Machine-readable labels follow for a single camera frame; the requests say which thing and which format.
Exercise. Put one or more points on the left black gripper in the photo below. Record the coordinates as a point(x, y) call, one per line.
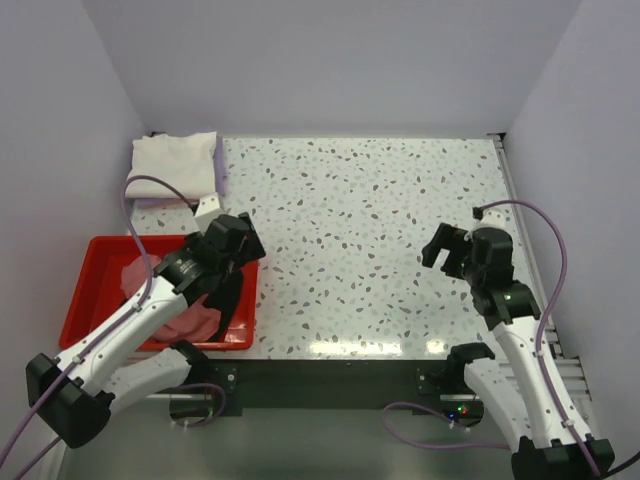
point(250, 250)

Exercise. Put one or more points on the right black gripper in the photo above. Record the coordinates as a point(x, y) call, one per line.
point(444, 239)

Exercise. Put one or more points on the pink t shirt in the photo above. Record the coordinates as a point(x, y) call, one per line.
point(197, 324)

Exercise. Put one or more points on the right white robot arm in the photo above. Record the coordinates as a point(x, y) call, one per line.
point(545, 433)

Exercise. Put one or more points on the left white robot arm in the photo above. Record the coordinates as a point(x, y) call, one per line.
point(76, 392)

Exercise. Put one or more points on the black t shirt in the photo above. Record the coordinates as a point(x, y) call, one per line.
point(225, 300)

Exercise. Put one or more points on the folded lavender t shirt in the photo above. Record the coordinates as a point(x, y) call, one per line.
point(220, 165)

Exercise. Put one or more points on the folded white t shirt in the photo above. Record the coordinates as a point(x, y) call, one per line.
point(172, 162)

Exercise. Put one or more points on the red plastic bin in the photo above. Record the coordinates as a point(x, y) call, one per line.
point(98, 294)

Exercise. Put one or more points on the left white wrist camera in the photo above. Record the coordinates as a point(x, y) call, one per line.
point(208, 209)

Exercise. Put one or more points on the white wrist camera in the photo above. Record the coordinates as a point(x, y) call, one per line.
point(208, 209)
point(488, 218)

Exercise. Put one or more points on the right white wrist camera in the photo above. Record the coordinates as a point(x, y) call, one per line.
point(488, 218)

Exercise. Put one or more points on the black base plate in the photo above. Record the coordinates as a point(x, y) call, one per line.
point(239, 385)

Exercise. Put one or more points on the aluminium frame rail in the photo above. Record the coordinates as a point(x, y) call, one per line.
point(570, 366)

